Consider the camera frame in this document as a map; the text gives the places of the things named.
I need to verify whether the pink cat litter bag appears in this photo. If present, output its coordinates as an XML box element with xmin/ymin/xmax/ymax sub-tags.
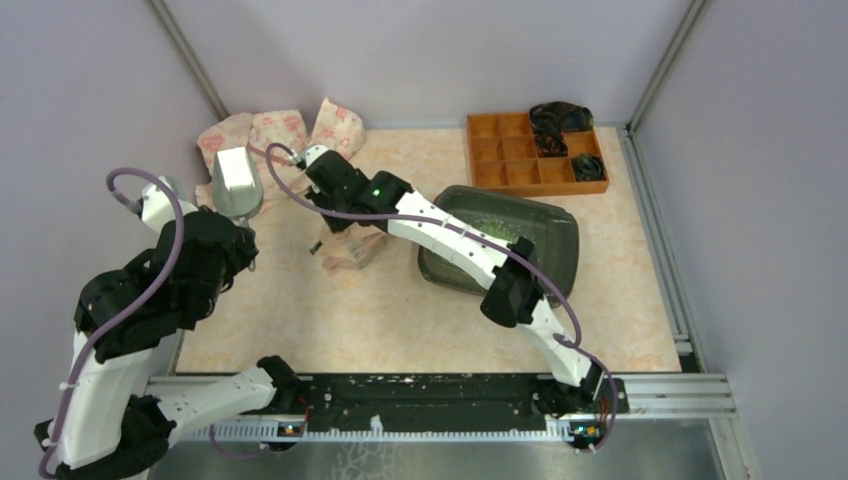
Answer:
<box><xmin>309</xmin><ymin>224</ymin><xmax>387</xmax><ymax>270</ymax></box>

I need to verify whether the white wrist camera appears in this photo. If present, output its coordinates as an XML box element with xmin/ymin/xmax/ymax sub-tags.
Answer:
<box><xmin>139</xmin><ymin>176</ymin><xmax>198</xmax><ymax>234</ymax></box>
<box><xmin>293</xmin><ymin>145</ymin><xmax>330</xmax><ymax>171</ymax></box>

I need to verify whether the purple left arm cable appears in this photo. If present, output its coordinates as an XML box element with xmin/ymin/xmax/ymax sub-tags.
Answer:
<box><xmin>38</xmin><ymin>167</ymin><xmax>187</xmax><ymax>480</ymax></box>

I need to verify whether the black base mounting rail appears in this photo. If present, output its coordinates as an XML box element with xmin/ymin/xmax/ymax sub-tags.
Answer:
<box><xmin>261</xmin><ymin>373</ymin><xmax>630</xmax><ymax>434</ymax></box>

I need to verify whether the floral pink cloth bag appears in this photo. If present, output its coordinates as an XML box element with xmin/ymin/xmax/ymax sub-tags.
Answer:
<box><xmin>196</xmin><ymin>98</ymin><xmax>366</xmax><ymax>212</ymax></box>

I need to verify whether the dark tangled cords bundle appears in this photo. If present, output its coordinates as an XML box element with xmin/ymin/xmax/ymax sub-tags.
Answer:
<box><xmin>527</xmin><ymin>101</ymin><xmax>596</xmax><ymax>159</ymax></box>

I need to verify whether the dark grey litter box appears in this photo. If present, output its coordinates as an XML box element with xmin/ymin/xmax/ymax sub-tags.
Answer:
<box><xmin>434</xmin><ymin>185</ymin><xmax>580</xmax><ymax>297</ymax></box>

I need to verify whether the small dark coiled cord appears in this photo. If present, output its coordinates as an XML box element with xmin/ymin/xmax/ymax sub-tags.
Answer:
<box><xmin>571</xmin><ymin>152</ymin><xmax>607</xmax><ymax>183</ymax></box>

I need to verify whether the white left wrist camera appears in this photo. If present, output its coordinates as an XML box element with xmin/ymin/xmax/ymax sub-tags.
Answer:
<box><xmin>139</xmin><ymin>176</ymin><xmax>198</xmax><ymax>234</ymax></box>

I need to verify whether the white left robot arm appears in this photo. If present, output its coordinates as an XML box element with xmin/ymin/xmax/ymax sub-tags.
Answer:
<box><xmin>34</xmin><ymin>208</ymin><xmax>300</xmax><ymax>479</ymax></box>

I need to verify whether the green cat litter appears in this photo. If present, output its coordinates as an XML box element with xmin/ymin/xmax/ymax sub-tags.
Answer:
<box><xmin>454</xmin><ymin>212</ymin><xmax>531</xmax><ymax>243</ymax></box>

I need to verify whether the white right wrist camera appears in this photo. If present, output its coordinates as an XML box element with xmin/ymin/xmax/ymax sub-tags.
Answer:
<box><xmin>293</xmin><ymin>145</ymin><xmax>330</xmax><ymax>171</ymax></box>

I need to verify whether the silver metal scoop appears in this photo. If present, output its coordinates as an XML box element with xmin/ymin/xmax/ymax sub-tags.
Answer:
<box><xmin>211</xmin><ymin>147</ymin><xmax>264</xmax><ymax>228</ymax></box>

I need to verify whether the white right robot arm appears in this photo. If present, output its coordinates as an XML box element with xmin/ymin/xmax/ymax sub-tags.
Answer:
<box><xmin>296</xmin><ymin>146</ymin><xmax>604</xmax><ymax>412</ymax></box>

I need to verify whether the orange divided organizer tray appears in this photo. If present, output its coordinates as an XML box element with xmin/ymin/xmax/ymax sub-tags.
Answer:
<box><xmin>466</xmin><ymin>112</ymin><xmax>610</xmax><ymax>197</ymax></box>

